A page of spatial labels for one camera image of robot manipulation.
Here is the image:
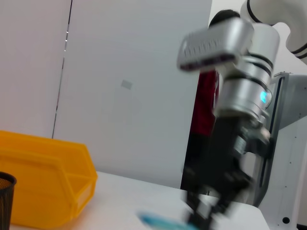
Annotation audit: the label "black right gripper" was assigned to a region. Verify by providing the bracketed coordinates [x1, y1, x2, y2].
[182, 115, 274, 230]

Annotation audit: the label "blue plastic scissors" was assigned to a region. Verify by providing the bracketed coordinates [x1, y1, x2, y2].
[136, 210, 194, 230]

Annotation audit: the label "black mesh pen holder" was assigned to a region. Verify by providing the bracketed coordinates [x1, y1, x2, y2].
[0, 172, 17, 230]

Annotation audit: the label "grey metal robot stand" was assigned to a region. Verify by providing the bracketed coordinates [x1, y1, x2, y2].
[249, 71, 307, 230]

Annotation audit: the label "person in red shirt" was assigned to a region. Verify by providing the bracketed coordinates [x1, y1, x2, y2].
[181, 9, 241, 197]

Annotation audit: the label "yellow plastic bin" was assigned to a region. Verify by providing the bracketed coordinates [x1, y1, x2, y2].
[0, 130, 98, 230]

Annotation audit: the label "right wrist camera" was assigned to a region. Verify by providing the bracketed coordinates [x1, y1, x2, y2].
[177, 18, 255, 72]

